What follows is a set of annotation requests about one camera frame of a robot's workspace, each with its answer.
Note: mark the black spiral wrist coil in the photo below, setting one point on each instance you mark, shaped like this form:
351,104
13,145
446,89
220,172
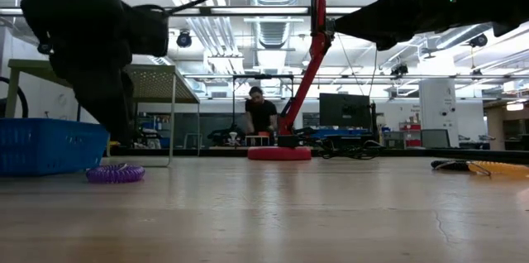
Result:
448,165

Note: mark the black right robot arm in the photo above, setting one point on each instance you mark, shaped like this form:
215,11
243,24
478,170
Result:
496,2

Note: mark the blue plastic basket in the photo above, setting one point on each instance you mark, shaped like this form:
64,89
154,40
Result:
45,147

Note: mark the black monitor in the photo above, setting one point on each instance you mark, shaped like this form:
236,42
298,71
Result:
344,110

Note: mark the purple spiral wrist coil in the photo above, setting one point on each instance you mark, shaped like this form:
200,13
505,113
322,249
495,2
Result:
115,174

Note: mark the green perforated metal shelf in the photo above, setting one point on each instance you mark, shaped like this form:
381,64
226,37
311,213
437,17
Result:
165,85

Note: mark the black aluminium table frame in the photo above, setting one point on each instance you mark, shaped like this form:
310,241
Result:
206,152

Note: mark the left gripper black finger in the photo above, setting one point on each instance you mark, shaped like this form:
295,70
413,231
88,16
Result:
128,106
99,101

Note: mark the black ceiling spotlight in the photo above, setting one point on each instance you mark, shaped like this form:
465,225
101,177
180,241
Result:
398,69
478,40
184,39

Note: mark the red cabinet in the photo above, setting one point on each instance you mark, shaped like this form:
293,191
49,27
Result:
409,130

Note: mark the orange spiral wrist coil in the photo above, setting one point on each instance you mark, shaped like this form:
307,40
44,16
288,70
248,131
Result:
500,168

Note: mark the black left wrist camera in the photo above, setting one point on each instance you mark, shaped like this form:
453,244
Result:
146,31

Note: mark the black beam with light strips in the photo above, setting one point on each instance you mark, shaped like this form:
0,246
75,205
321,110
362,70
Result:
256,10

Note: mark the person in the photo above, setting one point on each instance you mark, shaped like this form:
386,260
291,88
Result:
260,114

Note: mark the red desk lamp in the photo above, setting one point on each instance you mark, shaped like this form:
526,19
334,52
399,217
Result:
316,48

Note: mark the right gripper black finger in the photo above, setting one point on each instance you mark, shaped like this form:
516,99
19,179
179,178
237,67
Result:
384,19

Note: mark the blue background table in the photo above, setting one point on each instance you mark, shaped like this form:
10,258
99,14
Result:
339,132

